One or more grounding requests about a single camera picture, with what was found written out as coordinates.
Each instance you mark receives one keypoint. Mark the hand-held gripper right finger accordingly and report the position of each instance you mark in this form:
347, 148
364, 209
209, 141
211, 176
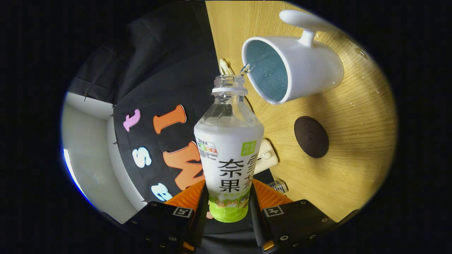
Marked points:
257, 222

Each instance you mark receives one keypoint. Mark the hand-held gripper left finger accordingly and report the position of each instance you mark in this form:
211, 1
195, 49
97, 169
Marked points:
200, 218

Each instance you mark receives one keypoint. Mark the white green juice bottle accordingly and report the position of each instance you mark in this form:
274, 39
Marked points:
229, 158

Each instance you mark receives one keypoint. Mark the dark round coaster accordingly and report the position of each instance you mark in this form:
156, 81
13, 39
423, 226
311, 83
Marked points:
311, 137

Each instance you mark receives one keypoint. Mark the cream white toaster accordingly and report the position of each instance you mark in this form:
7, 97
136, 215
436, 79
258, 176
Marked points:
266, 158

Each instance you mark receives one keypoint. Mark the wooden table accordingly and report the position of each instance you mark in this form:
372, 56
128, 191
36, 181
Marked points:
353, 141

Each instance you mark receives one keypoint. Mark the black backdrop cloth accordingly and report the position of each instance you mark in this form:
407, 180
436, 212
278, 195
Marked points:
159, 70

